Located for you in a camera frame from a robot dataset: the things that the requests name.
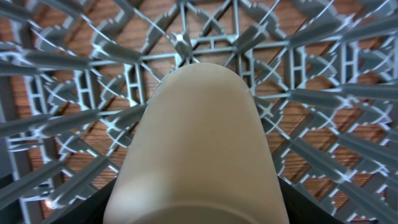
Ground white cup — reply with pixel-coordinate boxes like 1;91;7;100
103;63;289;224

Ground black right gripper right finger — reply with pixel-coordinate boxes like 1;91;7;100
278;177;343;224

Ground grey dishwasher rack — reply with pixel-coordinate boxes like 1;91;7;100
1;0;397;223

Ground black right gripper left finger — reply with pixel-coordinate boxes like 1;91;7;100
48;178;117;224

